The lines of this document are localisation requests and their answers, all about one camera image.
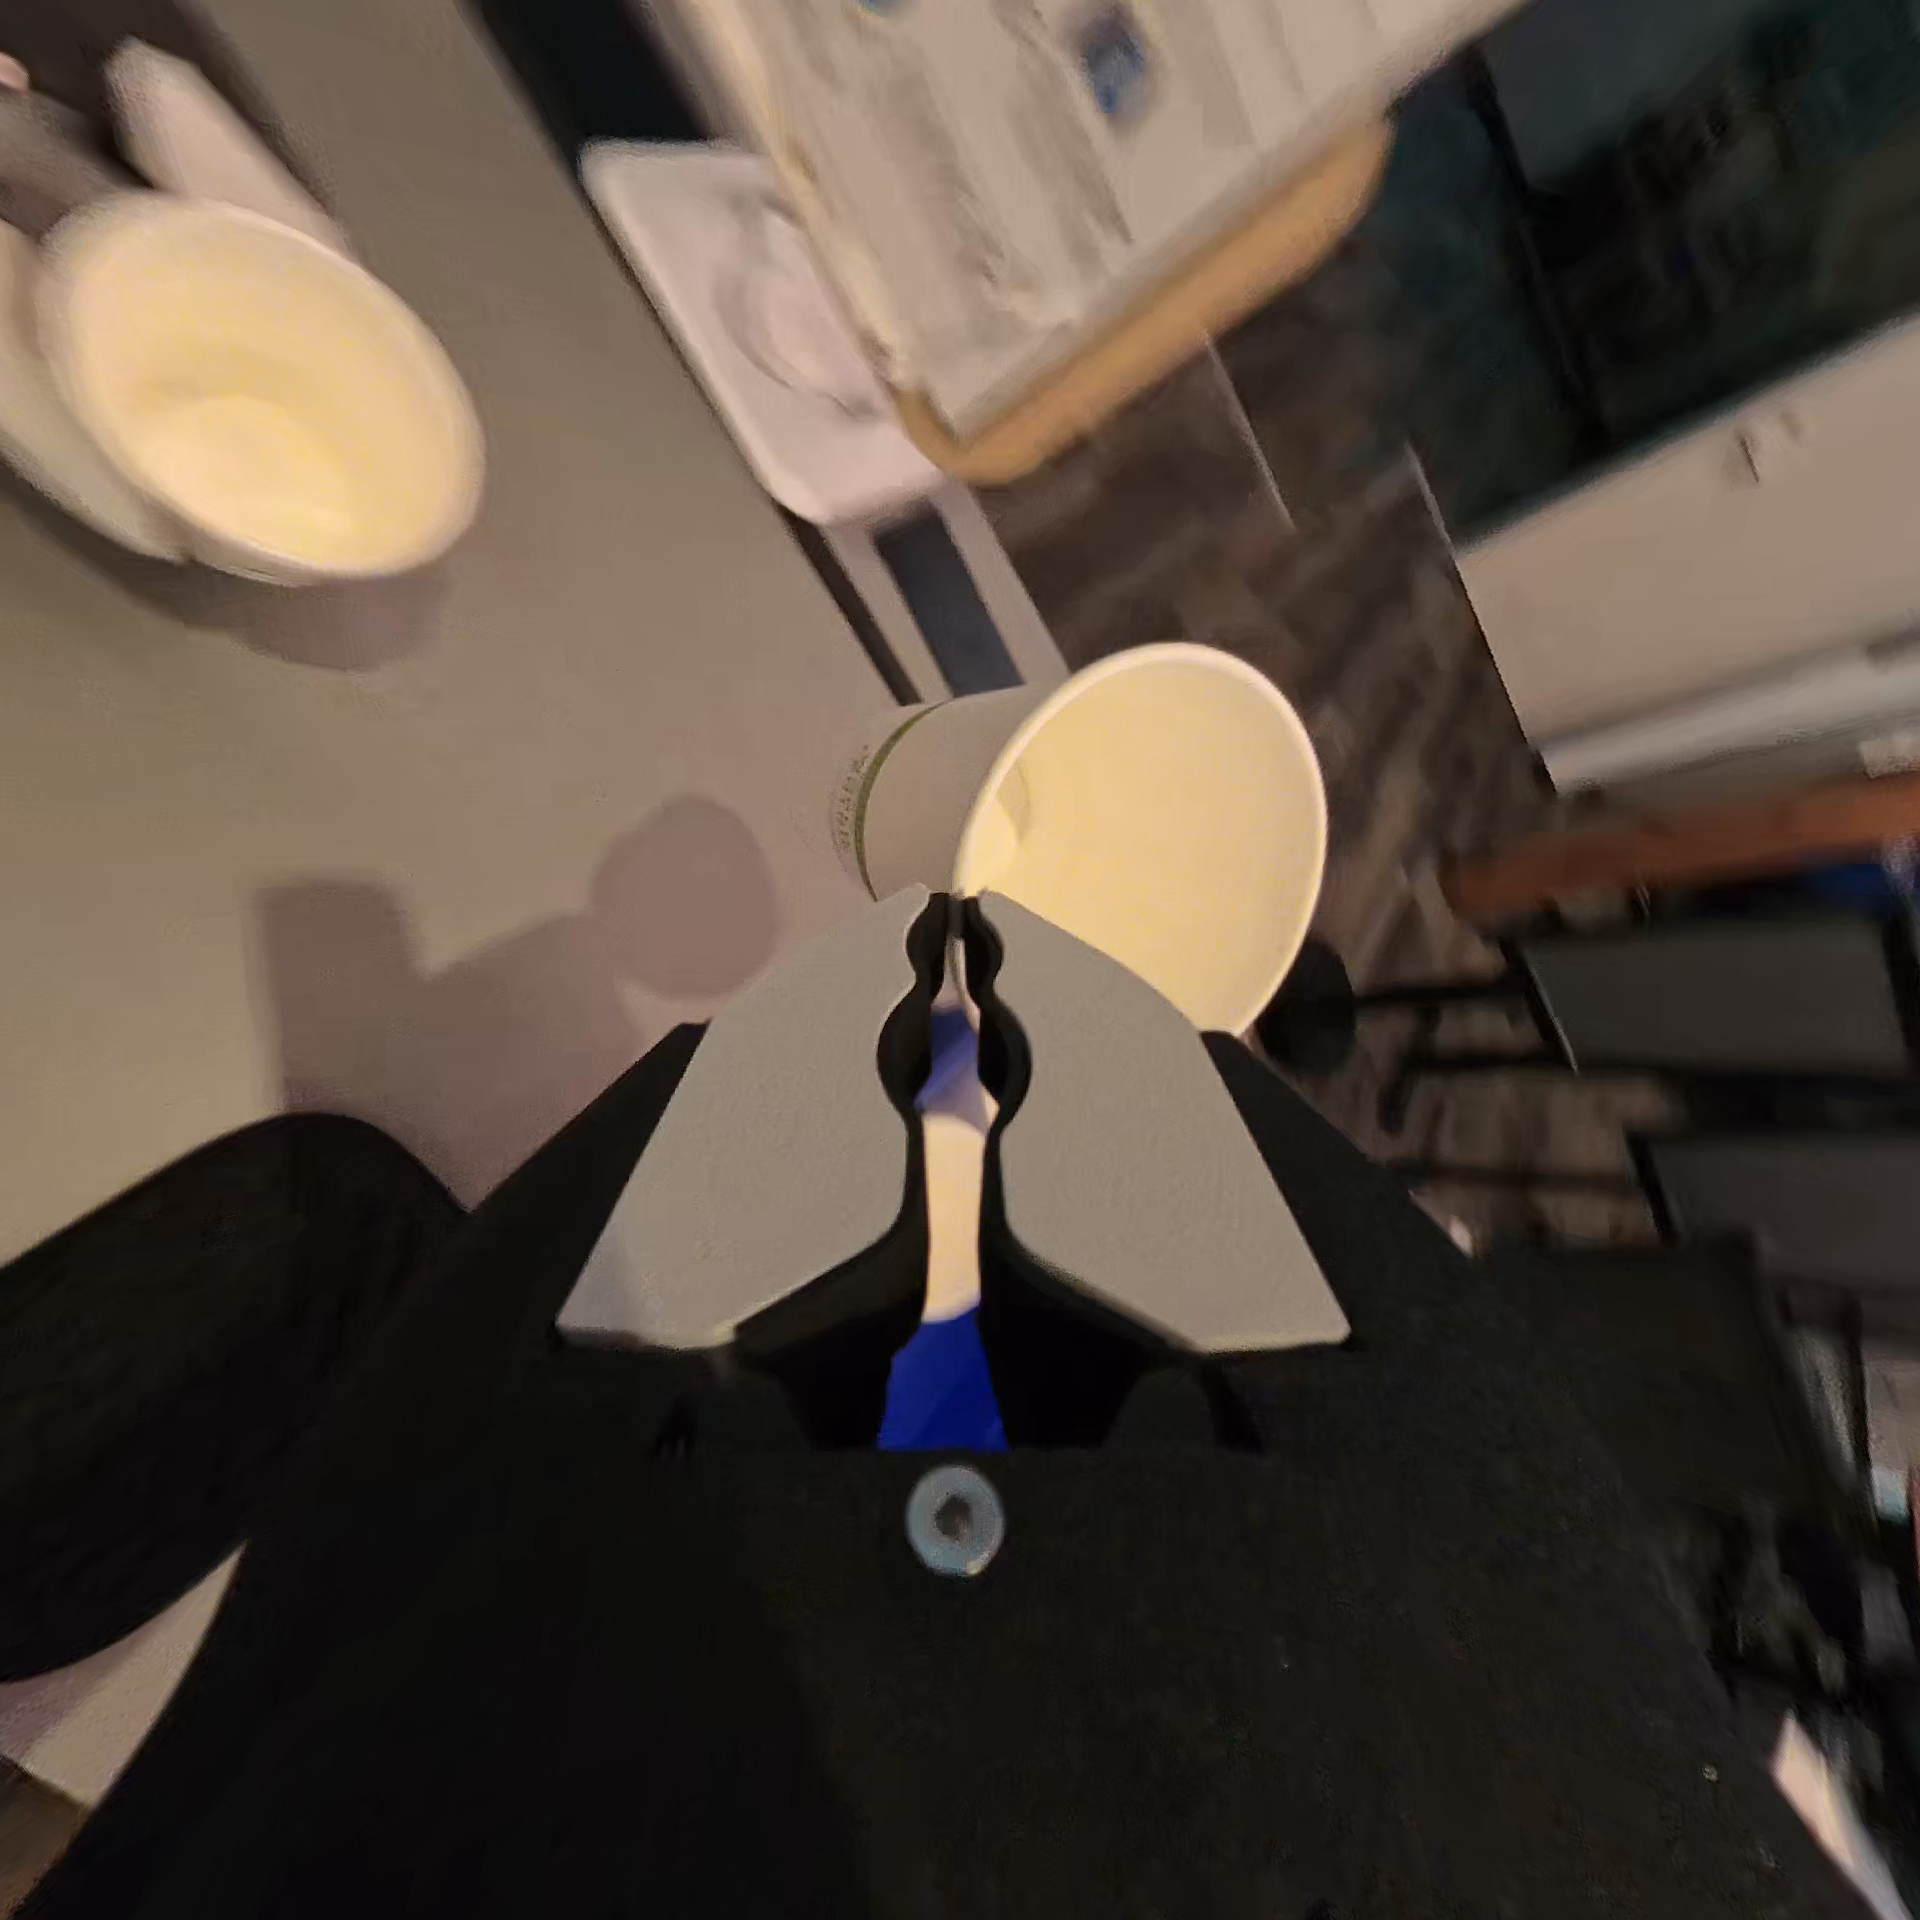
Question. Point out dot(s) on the black easel stand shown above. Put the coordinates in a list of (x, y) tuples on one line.
[(1319, 998)]

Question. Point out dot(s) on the wooden instruction clipboard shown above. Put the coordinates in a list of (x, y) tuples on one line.
[(1049, 181)]

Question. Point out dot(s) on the narrow blue plastic bin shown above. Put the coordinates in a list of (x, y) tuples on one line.
[(945, 1388)]

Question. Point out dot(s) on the stack of nested paper cups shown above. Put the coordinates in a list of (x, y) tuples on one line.
[(254, 405)]

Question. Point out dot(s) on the black quilted armrest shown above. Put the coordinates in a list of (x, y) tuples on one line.
[(182, 1350)]

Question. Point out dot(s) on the dark display board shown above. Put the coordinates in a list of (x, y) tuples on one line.
[(1723, 990)]

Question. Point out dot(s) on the white clipboard stand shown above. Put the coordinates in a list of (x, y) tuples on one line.
[(720, 301)]

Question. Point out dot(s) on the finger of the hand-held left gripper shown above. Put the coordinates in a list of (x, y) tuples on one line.
[(210, 142)]

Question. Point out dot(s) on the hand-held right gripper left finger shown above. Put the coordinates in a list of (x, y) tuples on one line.
[(735, 1185)]

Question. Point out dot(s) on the brown wooden post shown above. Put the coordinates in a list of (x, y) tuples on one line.
[(1681, 849)]

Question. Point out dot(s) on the white paper cup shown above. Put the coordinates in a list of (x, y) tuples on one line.
[(953, 1215), (1154, 826)]

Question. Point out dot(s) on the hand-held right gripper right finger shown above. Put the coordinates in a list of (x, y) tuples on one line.
[(1171, 1185)]

